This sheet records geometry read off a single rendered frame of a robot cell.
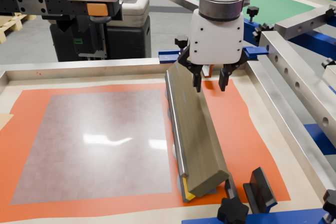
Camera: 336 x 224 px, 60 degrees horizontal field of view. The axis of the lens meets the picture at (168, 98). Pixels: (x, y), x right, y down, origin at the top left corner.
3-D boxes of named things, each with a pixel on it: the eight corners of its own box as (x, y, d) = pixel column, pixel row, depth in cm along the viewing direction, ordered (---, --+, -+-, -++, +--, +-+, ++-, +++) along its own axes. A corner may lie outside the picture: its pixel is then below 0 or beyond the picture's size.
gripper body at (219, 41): (242, -3, 55) (232, 50, 62) (188, -2, 54) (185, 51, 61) (254, 13, 49) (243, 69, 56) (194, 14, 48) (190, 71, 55)
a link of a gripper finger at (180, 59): (208, 30, 55) (217, 53, 58) (171, 47, 57) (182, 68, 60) (209, 33, 54) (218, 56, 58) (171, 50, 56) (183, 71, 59)
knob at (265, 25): (255, 50, 96) (260, 29, 91) (250, 43, 100) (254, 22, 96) (277, 49, 96) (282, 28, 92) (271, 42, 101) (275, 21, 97)
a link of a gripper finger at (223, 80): (237, 56, 61) (232, 83, 65) (222, 57, 60) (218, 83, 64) (241, 64, 58) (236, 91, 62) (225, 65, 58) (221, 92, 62)
